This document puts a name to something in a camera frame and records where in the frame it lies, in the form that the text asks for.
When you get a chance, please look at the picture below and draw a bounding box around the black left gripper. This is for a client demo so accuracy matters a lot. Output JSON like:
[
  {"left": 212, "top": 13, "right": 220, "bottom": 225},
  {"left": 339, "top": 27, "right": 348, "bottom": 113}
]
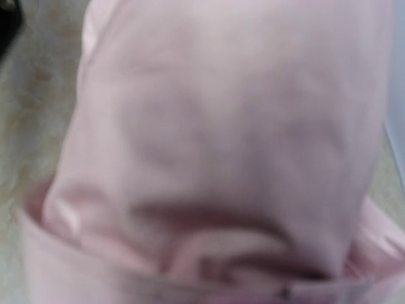
[{"left": 0, "top": 0, "right": 24, "bottom": 59}]

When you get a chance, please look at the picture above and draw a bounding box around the pink folding umbrella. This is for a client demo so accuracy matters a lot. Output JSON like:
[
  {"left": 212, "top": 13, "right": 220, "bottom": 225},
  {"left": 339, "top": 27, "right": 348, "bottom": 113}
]
[{"left": 22, "top": 1, "right": 404, "bottom": 303}]

